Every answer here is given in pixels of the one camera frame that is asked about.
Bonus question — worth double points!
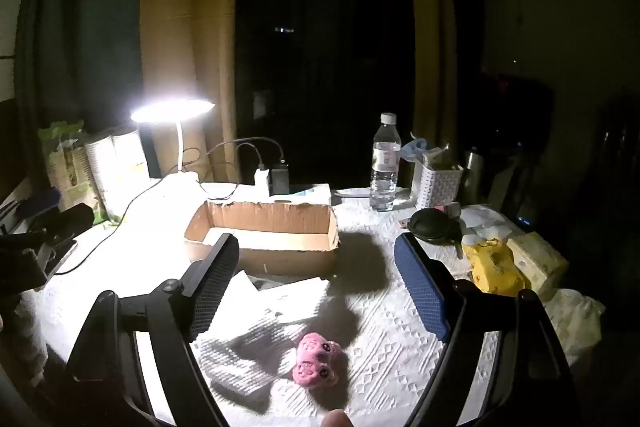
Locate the pink plush toy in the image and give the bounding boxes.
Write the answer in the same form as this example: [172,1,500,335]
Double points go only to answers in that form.
[293,332,343,387]

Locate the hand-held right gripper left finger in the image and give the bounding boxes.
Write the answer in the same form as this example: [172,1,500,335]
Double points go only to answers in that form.
[66,233,241,427]

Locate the black lamp cable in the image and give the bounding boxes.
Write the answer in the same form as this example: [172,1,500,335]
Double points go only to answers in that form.
[50,177,168,277]

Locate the beige packet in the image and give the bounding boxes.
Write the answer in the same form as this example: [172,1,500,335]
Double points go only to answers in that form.
[425,146,463,170]

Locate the yellow packet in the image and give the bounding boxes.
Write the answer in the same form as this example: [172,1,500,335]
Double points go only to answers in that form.
[461,239,531,297]

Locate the yellow curtain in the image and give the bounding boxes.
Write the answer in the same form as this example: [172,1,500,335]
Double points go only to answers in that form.
[404,0,461,150]
[140,0,242,185]

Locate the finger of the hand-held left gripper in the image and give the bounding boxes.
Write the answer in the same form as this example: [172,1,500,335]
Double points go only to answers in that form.
[15,187,62,220]
[30,203,96,243]

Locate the clear plastic water bottle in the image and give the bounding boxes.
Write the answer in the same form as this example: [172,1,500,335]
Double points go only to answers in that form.
[370,113,402,212]

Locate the beige tissue box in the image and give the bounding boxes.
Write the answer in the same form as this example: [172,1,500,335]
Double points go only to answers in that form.
[507,232,570,298]

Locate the white cloth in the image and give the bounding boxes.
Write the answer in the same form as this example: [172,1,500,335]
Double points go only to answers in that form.
[192,269,331,413]

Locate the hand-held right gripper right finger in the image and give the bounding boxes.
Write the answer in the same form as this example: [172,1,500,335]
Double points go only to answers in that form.
[394,233,583,427]

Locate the black round pouch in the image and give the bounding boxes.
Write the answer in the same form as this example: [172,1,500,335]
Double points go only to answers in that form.
[407,207,463,243]

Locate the green packet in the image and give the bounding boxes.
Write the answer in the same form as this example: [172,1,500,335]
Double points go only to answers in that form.
[39,121,108,225]

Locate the crumpled white tissues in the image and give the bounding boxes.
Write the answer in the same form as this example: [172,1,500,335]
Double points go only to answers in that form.
[460,204,513,248]

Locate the white perforated basket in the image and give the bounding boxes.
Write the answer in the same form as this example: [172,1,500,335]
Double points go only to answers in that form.
[411,152,463,210]

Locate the brown cardboard box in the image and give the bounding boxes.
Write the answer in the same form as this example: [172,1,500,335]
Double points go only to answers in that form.
[184,199,341,278]

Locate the blue and white box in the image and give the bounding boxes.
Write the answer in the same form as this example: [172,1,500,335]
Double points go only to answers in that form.
[272,183,333,206]

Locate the black power adapter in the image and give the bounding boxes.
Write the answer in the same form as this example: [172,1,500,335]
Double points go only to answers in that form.
[269,162,291,196]

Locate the dark green curtain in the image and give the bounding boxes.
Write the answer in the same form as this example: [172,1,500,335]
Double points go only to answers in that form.
[15,0,147,145]

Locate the white paper cup pack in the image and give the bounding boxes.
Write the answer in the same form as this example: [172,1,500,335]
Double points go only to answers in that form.
[84,129,151,218]

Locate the metal thermos flask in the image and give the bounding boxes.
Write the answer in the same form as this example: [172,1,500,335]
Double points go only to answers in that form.
[462,147,488,202]

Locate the blue plastic bag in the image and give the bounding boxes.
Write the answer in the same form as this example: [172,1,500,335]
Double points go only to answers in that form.
[400,138,431,164]

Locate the white plastic bag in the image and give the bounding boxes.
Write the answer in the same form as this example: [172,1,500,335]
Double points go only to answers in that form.
[542,289,606,380]

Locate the white embossed tablecloth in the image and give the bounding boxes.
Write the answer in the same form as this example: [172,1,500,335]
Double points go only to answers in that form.
[30,177,576,427]

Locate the person's right hand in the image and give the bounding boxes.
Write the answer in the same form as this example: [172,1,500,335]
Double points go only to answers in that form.
[320,409,351,427]

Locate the white desk lamp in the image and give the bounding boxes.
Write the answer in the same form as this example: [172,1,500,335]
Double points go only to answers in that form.
[131,96,217,208]

